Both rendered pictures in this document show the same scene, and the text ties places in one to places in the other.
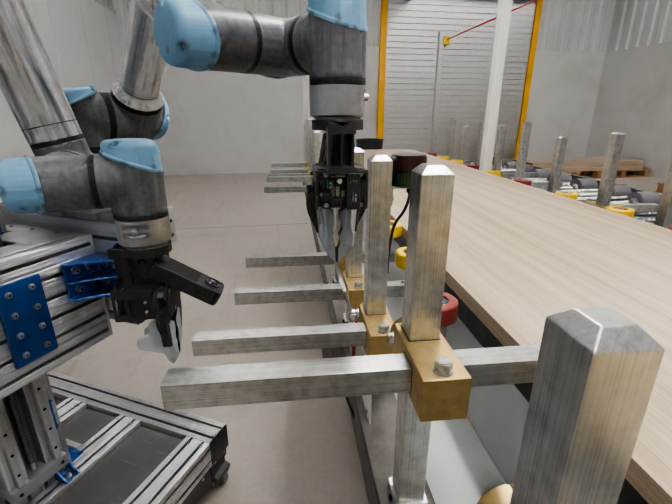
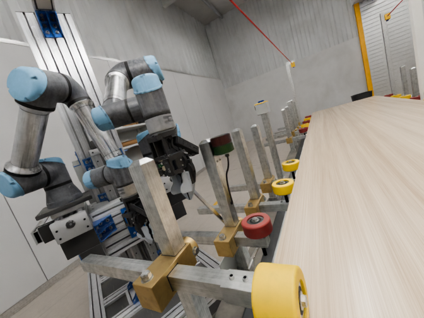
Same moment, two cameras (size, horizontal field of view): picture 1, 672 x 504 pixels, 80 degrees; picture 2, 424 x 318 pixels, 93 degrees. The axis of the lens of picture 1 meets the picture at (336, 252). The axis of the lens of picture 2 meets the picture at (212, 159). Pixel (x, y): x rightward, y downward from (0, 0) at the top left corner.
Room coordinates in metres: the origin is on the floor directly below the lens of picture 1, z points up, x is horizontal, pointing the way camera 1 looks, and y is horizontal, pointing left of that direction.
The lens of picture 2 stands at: (0.20, -0.43, 1.19)
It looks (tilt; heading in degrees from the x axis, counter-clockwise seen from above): 10 degrees down; 37
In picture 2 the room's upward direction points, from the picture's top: 18 degrees counter-clockwise
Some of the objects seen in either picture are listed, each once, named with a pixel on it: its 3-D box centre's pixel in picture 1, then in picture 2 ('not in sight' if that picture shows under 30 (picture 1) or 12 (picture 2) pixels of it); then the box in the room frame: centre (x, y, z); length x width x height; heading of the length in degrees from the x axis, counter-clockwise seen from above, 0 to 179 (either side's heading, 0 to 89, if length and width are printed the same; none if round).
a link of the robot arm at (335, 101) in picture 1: (339, 104); (161, 125); (0.58, 0.00, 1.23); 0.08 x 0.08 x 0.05
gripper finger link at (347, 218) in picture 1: (348, 236); (186, 187); (0.58, -0.02, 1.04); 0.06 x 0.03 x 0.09; 6
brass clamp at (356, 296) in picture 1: (354, 287); (255, 205); (0.89, -0.05, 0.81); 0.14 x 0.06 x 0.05; 6
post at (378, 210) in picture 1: (375, 290); (228, 212); (0.67, -0.07, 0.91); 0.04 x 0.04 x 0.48; 6
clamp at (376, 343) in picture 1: (378, 328); (232, 235); (0.65, -0.08, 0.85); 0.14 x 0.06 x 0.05; 6
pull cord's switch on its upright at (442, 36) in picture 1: (438, 105); (391, 60); (3.59, -0.86, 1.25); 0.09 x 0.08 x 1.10; 6
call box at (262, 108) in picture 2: not in sight; (262, 108); (1.42, 0.01, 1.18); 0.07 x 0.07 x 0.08; 6
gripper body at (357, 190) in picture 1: (338, 165); (168, 153); (0.58, 0.00, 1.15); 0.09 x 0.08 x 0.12; 6
